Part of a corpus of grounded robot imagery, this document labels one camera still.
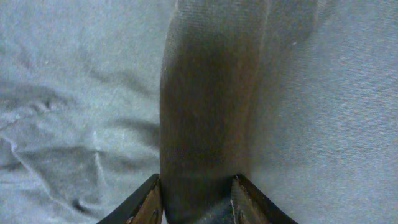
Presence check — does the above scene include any black t-shirt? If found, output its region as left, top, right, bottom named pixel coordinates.
left=1, top=1, right=397, bottom=223

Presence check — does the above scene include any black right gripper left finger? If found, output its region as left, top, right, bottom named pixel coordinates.
left=98, top=174, right=164, bottom=224

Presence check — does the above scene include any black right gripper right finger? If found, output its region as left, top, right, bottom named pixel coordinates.
left=230, top=174, right=298, bottom=224

